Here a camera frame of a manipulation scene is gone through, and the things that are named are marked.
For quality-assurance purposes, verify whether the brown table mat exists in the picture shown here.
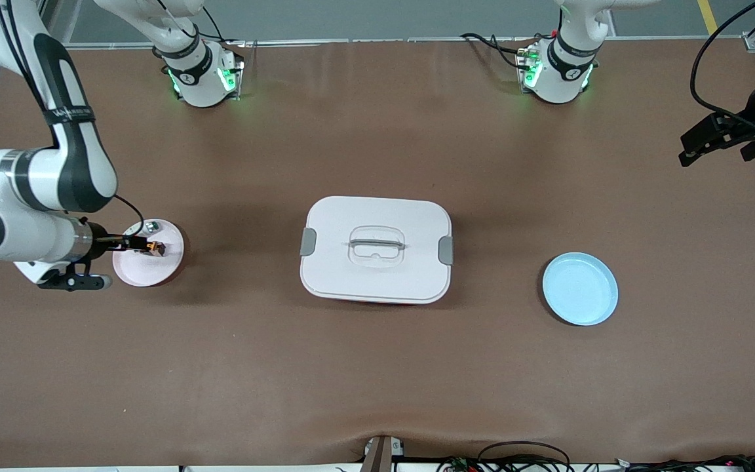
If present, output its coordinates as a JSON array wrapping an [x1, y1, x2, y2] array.
[[0, 36, 755, 469]]

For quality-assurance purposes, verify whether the black cable bundle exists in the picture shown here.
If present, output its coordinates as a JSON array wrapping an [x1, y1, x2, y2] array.
[[613, 454, 755, 472]]

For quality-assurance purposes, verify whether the metal table bracket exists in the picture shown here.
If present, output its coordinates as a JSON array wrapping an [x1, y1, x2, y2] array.
[[361, 435, 406, 472]]

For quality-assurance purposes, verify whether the silver table edge rail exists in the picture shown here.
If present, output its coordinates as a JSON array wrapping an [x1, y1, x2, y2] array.
[[63, 36, 745, 48]]

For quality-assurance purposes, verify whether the light blue round plate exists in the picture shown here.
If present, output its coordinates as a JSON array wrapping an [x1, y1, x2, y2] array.
[[541, 252, 619, 327]]

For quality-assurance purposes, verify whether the black looped cable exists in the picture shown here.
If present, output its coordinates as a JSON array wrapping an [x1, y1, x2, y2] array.
[[476, 441, 571, 472]]

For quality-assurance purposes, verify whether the white lidded storage box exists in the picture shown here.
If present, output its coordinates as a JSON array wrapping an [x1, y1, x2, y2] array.
[[299, 195, 455, 305]]

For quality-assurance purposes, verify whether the pink round plate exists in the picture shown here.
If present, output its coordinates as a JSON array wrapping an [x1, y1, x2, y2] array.
[[113, 219, 185, 288]]

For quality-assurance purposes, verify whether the black arm base cable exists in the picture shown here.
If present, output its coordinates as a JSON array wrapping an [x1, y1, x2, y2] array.
[[461, 33, 535, 69]]

